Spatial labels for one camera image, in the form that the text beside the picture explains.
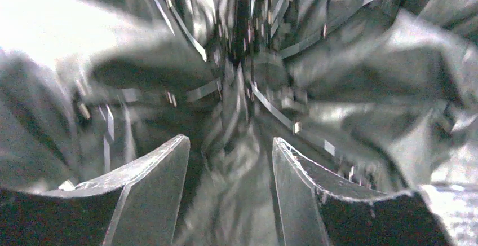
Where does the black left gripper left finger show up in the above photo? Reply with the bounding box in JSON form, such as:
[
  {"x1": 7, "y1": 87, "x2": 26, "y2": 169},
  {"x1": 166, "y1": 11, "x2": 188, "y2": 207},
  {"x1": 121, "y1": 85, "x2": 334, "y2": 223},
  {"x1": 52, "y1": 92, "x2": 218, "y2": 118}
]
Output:
[{"x1": 1, "y1": 135, "x2": 190, "y2": 245}]

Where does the lilac folding umbrella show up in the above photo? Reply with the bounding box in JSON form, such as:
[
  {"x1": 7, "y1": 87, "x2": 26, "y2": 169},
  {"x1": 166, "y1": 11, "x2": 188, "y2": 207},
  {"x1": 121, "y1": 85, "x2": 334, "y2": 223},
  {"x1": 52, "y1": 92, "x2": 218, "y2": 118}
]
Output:
[{"x1": 1, "y1": 0, "x2": 477, "y2": 245}]

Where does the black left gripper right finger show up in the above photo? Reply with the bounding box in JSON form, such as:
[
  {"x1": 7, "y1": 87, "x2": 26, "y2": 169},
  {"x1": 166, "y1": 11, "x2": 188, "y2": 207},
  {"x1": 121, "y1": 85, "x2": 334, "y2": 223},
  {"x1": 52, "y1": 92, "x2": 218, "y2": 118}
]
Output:
[{"x1": 273, "y1": 138, "x2": 452, "y2": 245}]

